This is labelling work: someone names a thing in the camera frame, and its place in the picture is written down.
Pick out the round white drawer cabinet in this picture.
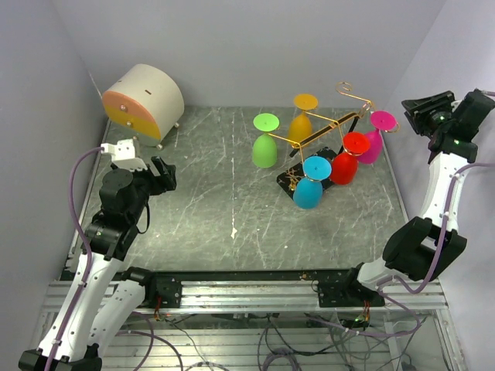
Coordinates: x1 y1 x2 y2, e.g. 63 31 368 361
102 63 185 148

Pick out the blue wine glass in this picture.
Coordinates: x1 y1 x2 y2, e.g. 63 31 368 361
292 155 332 209

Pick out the red wine glass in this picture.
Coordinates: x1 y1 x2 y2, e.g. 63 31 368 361
329 132 370 186

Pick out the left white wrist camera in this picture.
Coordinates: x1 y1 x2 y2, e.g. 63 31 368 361
101 138 147 172

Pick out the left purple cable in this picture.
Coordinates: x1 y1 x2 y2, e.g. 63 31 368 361
43 148 113 371

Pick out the orange wine glass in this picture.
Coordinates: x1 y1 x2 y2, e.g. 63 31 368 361
288 94 318 142

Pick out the gold wire glass rack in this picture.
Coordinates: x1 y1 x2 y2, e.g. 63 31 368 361
270 82 378 197

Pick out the aluminium mounting frame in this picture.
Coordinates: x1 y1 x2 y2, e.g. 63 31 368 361
22 270 465 371

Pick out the green wine glass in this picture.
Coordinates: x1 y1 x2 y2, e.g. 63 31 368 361
252 113 279 168

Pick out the pink wine glass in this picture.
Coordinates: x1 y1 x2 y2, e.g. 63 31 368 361
357 111 400 165

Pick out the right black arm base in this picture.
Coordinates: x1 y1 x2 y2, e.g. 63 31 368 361
314 267 384 308

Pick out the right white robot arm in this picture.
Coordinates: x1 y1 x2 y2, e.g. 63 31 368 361
340 89 494 306

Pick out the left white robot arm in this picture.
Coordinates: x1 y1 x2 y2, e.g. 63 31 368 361
19 156 177 370

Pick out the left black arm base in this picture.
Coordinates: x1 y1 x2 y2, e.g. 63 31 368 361
121 267 183 308

